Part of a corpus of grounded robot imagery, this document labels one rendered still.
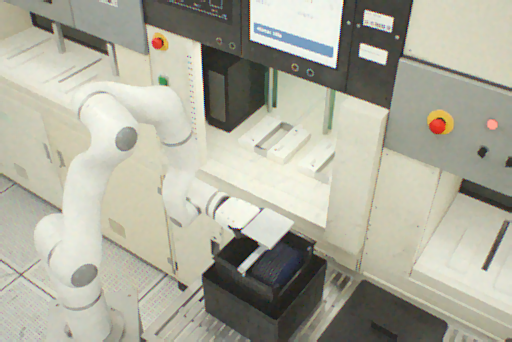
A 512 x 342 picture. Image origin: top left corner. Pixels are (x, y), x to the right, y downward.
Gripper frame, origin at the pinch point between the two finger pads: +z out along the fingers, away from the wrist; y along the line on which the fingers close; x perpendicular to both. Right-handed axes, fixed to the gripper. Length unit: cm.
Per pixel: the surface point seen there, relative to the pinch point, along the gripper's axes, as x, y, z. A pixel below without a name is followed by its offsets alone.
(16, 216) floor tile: -110, -12, -176
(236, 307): -20.6, 13.5, -0.2
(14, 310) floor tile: -110, 27, -123
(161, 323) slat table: -33.4, 24.8, -20.6
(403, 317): -22.5, -13.8, 40.2
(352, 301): -22.7, -10.1, 25.2
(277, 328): -19.5, 12.9, 13.7
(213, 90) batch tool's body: -4, -53, -63
